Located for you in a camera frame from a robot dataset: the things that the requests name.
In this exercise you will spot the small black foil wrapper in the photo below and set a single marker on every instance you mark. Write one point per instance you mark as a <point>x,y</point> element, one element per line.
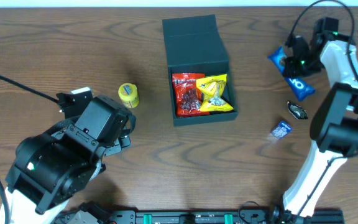
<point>297,111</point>

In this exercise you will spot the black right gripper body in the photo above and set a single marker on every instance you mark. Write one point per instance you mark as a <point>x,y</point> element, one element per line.
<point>294,66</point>

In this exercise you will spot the yellow Mentos gum bottle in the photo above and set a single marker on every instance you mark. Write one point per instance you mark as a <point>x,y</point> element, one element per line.
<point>129,95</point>

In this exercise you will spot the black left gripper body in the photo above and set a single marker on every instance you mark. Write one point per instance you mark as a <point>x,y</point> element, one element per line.
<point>124,140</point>

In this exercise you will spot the blue Oreo cookie pack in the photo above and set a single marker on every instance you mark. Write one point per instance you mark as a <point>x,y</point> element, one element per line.
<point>301,89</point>

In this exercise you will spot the red Hacks candy bag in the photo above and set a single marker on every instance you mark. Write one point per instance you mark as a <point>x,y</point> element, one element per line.
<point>188,97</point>

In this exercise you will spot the small blue Oreo packet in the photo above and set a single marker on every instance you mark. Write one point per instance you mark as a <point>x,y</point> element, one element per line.
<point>281,130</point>

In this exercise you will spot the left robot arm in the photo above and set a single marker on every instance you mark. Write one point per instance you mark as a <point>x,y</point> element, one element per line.
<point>51,167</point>

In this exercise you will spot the dark green open box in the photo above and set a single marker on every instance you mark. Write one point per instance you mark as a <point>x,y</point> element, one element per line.
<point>193,45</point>

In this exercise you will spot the yellow Hacks candy bag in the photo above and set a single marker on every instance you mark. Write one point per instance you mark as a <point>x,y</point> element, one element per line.
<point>212,87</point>

